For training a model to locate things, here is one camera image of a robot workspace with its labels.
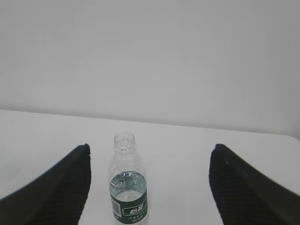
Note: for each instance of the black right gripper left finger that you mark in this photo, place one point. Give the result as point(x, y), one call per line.
point(57, 197)

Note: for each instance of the clear green-label water bottle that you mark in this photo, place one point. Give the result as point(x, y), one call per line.
point(127, 182)

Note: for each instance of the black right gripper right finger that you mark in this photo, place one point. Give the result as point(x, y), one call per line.
point(245, 196)

